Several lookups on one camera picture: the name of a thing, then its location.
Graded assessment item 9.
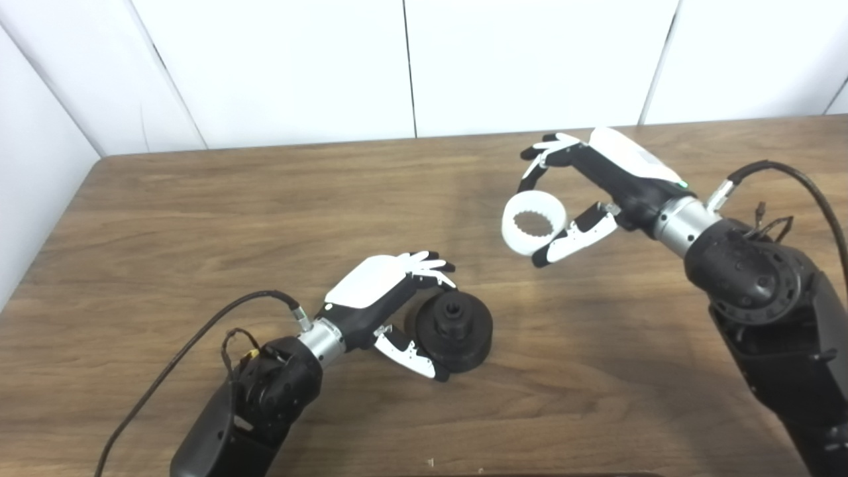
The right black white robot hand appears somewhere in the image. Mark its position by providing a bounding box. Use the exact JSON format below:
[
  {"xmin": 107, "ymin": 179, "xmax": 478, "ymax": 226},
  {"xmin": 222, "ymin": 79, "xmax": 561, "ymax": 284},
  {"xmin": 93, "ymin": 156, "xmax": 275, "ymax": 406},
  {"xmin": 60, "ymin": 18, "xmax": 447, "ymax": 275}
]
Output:
[{"xmin": 517, "ymin": 127, "xmax": 696, "ymax": 269}]

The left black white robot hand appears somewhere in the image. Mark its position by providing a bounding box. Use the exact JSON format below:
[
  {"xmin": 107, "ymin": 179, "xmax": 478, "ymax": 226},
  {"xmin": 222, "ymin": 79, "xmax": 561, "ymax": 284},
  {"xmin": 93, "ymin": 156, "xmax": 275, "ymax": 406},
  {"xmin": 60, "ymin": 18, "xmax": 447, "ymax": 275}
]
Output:
[{"xmin": 317, "ymin": 250, "xmax": 458, "ymax": 383}]

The round black stepped part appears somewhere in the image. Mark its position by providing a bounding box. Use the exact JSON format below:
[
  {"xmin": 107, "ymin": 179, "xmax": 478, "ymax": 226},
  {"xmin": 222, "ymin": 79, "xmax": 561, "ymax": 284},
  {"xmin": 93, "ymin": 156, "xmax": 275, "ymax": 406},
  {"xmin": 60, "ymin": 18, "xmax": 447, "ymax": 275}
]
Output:
[{"xmin": 404, "ymin": 290, "xmax": 494, "ymax": 373}]

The white toothed ring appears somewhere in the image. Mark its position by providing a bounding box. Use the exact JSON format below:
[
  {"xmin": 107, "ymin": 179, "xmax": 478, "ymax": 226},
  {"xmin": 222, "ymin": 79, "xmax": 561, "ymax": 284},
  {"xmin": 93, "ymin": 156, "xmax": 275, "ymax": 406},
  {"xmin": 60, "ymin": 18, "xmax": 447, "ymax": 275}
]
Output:
[{"xmin": 502, "ymin": 190, "xmax": 568, "ymax": 257}]

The thick black wrist cable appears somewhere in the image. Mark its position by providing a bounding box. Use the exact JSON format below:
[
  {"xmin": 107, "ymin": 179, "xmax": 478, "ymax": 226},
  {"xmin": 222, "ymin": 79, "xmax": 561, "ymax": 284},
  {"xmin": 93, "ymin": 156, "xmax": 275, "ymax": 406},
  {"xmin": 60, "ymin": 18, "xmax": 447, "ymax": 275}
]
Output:
[
  {"xmin": 706, "ymin": 160, "xmax": 848, "ymax": 279},
  {"xmin": 93, "ymin": 290, "xmax": 313, "ymax": 477}
]

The thin black wire loop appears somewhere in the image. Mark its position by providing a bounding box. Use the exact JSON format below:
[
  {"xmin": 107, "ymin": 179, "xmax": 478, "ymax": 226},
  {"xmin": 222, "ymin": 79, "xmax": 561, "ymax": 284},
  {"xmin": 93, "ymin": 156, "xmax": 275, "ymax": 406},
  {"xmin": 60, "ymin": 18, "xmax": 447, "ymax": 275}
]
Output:
[
  {"xmin": 220, "ymin": 327, "xmax": 264, "ymax": 380},
  {"xmin": 742, "ymin": 202, "xmax": 796, "ymax": 242}
]

